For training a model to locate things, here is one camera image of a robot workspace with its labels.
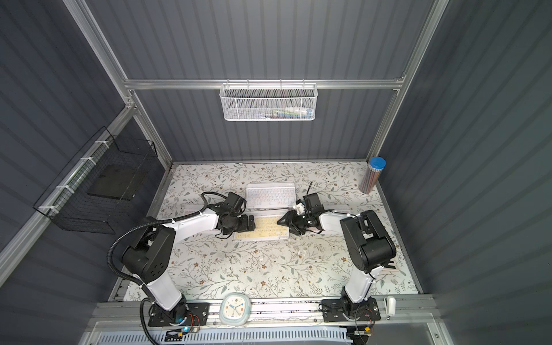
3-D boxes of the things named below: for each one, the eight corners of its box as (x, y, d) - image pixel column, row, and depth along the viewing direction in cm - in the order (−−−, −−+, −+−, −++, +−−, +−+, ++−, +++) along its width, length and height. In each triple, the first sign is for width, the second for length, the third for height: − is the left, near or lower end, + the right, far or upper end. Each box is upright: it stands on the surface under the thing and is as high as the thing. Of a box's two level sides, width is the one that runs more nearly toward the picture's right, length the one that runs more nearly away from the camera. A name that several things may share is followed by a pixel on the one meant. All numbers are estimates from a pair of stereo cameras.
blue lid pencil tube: (358, 193, 110) (370, 167, 95) (360, 181, 115) (372, 155, 100) (371, 196, 108) (385, 170, 93) (372, 184, 113) (386, 158, 98)
